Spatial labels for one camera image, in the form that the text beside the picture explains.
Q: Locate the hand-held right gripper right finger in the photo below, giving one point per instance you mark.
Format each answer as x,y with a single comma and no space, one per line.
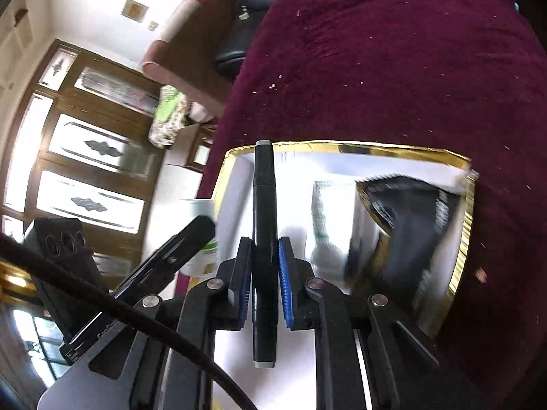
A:
285,284

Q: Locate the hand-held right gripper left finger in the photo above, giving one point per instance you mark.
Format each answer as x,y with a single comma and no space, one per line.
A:
244,284

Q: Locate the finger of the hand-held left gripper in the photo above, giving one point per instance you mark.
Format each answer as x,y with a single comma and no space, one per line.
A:
179,250

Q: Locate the white plastic bottle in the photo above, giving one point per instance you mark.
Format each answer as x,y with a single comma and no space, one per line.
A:
201,260

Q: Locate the black marker with grey ends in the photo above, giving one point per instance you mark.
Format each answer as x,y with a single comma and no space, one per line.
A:
265,205

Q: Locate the gold-rimmed white tray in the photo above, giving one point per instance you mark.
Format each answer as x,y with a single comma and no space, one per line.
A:
333,166

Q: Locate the black packet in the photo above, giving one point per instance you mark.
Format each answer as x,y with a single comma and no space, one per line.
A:
410,230

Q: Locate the wooden stool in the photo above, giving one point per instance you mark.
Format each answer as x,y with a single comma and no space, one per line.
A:
188,149

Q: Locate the green floral blanket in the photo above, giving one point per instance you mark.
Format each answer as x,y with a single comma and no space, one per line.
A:
166,115

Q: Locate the wooden glass-panel door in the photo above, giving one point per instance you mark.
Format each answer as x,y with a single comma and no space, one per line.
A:
47,115

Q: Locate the brown upholstered armchair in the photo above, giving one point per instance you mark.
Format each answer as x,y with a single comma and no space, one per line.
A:
188,51

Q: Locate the black leather sofa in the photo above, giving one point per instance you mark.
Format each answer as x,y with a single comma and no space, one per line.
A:
239,34

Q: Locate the maroon velvet tablecloth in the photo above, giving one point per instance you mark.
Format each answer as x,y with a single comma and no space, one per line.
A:
384,72

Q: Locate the small framed wall plaque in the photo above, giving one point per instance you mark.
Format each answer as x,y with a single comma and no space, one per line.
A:
135,10

